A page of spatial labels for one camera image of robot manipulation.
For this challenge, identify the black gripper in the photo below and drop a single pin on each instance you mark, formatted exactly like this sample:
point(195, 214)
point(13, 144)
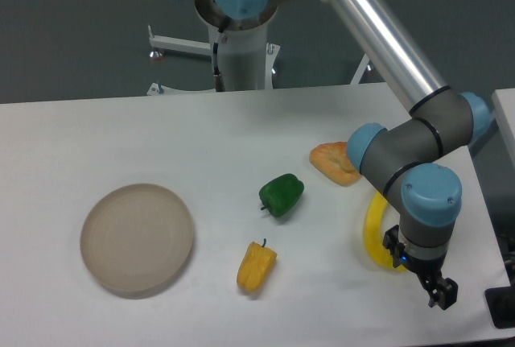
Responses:
point(426, 262)

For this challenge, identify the green bell pepper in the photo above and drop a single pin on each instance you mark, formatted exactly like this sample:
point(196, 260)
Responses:
point(281, 194)

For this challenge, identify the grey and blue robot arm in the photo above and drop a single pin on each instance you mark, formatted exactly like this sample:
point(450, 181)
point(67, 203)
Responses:
point(400, 163)

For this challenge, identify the yellow bell pepper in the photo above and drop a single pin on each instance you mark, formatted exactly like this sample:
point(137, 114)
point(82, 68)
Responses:
point(256, 266)

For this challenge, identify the yellow banana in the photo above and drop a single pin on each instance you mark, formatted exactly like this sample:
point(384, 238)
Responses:
point(372, 235)

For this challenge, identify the black device at table edge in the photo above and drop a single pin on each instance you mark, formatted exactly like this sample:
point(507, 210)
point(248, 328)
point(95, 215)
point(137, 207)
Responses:
point(500, 301)

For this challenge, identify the orange pastry bread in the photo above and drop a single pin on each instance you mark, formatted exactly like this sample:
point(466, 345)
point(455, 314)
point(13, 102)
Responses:
point(332, 161)

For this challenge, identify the white side table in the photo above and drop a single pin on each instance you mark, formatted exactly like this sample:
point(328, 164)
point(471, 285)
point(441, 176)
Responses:
point(501, 119)

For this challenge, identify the beige round plate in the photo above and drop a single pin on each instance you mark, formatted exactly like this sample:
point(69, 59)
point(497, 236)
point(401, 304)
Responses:
point(136, 240)

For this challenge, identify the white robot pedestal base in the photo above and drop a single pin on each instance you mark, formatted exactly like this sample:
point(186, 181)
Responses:
point(241, 56)

